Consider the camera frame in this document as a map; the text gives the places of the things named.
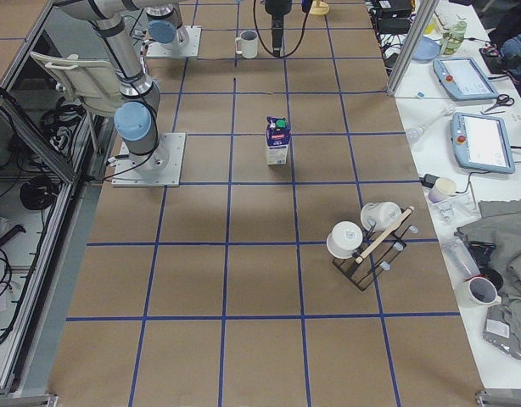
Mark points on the cream paper cup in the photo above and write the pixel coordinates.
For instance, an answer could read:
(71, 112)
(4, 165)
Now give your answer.
(442, 189)

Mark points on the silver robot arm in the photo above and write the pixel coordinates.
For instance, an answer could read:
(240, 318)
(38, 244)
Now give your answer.
(135, 119)
(165, 26)

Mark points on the black wire cup rack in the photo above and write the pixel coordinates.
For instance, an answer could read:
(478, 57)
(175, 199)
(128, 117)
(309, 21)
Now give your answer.
(377, 252)

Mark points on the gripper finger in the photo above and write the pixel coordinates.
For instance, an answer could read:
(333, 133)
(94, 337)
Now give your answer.
(277, 41)

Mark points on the blue white milk carton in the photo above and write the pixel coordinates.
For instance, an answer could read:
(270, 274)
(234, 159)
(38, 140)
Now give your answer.
(277, 140)

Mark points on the aluminium frame post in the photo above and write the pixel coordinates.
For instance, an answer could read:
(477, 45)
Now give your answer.
(424, 14)

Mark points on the grey cloth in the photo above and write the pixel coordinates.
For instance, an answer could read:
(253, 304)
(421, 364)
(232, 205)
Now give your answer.
(500, 224)

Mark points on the near teach pendant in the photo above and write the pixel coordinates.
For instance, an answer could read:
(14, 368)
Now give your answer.
(481, 143)

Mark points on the green glass jar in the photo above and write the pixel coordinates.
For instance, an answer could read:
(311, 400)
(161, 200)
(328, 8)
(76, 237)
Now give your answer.
(452, 38)

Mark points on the teach pendant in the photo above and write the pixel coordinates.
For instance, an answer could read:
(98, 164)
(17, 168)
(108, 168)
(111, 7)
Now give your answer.
(481, 143)
(463, 79)

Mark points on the black scissors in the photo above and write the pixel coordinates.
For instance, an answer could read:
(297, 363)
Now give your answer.
(503, 100)

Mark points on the white ribbed mug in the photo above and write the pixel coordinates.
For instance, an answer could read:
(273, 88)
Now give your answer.
(246, 44)

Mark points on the white mug red rim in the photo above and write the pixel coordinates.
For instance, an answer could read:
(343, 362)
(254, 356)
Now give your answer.
(476, 292)

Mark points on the blue plate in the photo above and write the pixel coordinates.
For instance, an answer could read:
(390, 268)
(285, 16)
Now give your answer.
(426, 50)

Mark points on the far teach pendant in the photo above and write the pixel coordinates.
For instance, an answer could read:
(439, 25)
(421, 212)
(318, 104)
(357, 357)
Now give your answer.
(463, 79)

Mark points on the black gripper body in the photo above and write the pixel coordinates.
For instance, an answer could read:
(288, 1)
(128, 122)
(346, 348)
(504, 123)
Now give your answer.
(274, 9)

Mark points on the black power adapter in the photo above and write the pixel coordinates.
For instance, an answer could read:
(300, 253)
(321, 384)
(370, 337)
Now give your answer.
(428, 180)

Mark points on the white cup on rack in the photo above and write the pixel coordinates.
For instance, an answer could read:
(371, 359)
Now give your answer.
(379, 216)
(344, 239)

